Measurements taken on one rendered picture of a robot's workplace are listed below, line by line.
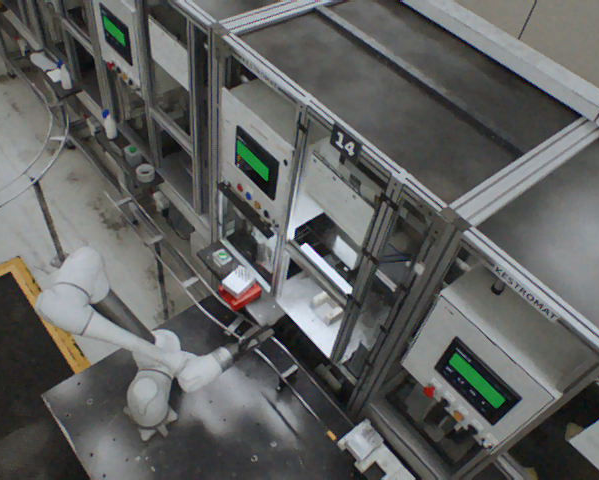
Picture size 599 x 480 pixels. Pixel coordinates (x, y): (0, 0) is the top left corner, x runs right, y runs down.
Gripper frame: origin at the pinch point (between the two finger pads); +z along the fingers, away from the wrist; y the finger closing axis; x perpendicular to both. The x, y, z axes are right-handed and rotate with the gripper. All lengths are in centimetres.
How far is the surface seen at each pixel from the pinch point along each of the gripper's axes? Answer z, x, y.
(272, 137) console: 20, 32, 68
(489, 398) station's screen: 18, -78, 48
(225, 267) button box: 9.9, 43.1, -13.3
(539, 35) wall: 379, 99, -31
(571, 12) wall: 379, 84, -2
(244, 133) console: 19, 46, 60
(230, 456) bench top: -34, -21, -44
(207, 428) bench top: -34, -5, -44
